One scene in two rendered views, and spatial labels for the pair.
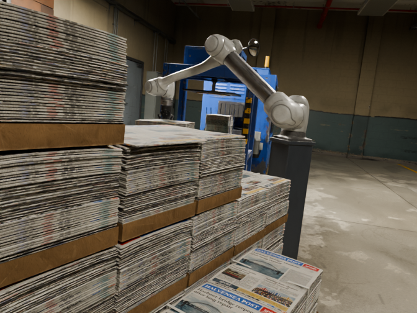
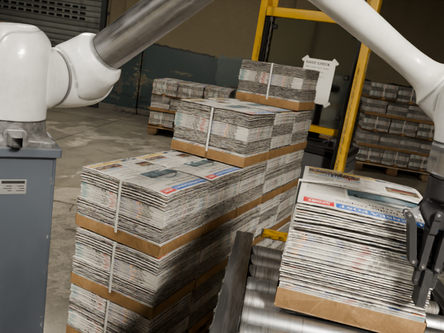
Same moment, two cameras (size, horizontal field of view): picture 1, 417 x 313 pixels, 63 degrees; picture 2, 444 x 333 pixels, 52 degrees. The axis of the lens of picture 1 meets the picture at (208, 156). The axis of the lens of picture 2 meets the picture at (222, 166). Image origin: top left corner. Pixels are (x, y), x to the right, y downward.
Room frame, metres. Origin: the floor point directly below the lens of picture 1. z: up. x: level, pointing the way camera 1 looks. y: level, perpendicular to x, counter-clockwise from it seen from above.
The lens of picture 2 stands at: (3.31, -0.13, 1.27)
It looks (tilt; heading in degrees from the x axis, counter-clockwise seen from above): 13 degrees down; 173
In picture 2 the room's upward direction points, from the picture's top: 9 degrees clockwise
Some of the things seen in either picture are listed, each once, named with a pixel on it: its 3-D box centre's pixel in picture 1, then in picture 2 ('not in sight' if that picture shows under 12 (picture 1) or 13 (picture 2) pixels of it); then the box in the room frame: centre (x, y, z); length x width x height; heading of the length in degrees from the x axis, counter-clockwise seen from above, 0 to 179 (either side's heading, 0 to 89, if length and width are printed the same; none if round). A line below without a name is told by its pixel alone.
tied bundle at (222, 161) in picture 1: (180, 164); (223, 131); (1.21, 0.10, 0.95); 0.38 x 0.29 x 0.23; 57
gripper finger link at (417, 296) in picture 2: not in sight; (419, 285); (2.59, 0.35, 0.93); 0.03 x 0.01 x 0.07; 168
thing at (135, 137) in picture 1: (126, 133); (250, 104); (0.96, 0.24, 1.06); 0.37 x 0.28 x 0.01; 57
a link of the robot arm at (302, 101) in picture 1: (295, 113); (18, 70); (2.15, -0.52, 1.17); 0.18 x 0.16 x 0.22; 152
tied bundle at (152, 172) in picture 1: (117, 173); (250, 127); (0.96, 0.26, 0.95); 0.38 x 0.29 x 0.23; 57
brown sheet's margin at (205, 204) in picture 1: (178, 187); (221, 149); (1.21, 0.10, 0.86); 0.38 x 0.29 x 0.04; 57
